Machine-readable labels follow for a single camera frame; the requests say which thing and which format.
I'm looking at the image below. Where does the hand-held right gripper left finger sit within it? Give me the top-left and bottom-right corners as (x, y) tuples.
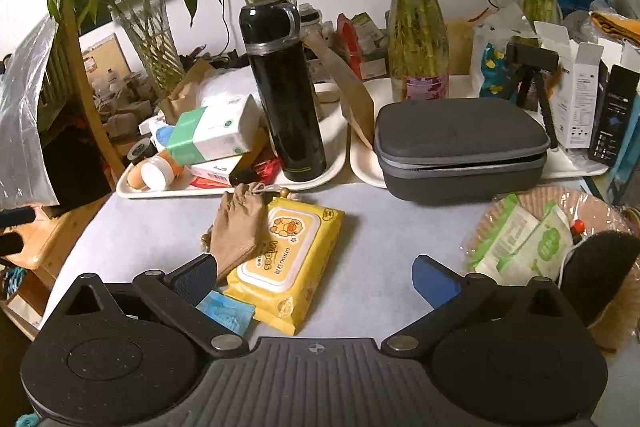
(62, 254), (249, 358)

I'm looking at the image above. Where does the brown drawstring pouch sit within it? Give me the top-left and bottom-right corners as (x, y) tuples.
(201, 182), (301, 278)

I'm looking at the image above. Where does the grey zip case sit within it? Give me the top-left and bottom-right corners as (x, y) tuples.
(374, 97), (551, 206)

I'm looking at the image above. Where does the green and white wipes packet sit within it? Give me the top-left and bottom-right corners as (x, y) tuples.
(470, 194), (540, 277)
(520, 202), (575, 280)

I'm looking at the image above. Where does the red and green packet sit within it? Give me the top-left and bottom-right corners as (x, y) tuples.
(336, 12), (391, 80)

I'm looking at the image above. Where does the brown paper bag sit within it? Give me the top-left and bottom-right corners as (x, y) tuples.
(302, 32), (376, 148)

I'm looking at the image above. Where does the black carton box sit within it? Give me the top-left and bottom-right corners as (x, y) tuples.
(587, 64), (640, 165)

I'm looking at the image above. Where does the orange folded cloth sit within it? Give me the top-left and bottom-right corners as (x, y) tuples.
(590, 9), (640, 38)

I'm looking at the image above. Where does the blue and white tube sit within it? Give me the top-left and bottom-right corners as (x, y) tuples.
(151, 124), (177, 148)

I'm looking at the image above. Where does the green and white tissue box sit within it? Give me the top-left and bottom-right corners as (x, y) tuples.
(165, 94), (258, 165)

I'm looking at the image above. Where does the white carton box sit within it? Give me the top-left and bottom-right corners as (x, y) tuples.
(534, 21), (608, 152)

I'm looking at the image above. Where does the black thermos bottle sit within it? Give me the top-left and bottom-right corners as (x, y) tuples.
(238, 0), (327, 182)

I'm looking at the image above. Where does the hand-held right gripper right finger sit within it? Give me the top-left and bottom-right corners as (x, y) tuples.
(381, 255), (581, 354)

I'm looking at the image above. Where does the black mini tripod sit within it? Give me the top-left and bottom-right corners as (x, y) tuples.
(505, 42), (561, 152)

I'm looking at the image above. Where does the blue face mask packet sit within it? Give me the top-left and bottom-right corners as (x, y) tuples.
(195, 289), (256, 335)

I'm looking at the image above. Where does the dark glass jar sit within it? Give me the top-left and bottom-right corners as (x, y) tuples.
(299, 4), (323, 38)

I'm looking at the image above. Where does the black tape roll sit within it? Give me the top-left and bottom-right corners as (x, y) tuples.
(127, 138), (157, 164)

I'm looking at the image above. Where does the red snack packet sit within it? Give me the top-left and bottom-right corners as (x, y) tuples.
(192, 157), (283, 188)

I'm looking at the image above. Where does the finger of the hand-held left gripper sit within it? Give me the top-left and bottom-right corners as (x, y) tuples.
(0, 206), (37, 228)
(0, 232), (24, 256)

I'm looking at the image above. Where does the white and red box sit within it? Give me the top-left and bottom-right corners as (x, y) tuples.
(187, 154), (246, 182)

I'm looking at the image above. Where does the white tray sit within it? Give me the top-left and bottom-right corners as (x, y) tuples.
(116, 82), (348, 199)
(349, 77), (611, 188)

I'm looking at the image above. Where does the silver foil bag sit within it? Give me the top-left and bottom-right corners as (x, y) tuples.
(0, 14), (61, 208)

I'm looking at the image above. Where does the yellow wet wipes pack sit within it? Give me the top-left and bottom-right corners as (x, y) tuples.
(223, 197), (346, 335)

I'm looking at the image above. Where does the wooden stool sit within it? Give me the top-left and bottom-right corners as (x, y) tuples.
(0, 194), (118, 280)

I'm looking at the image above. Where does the wooden chair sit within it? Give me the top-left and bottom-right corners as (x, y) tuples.
(62, 2), (127, 182)

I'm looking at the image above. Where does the black fuzzy pad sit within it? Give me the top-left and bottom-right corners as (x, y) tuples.
(560, 229), (640, 328)

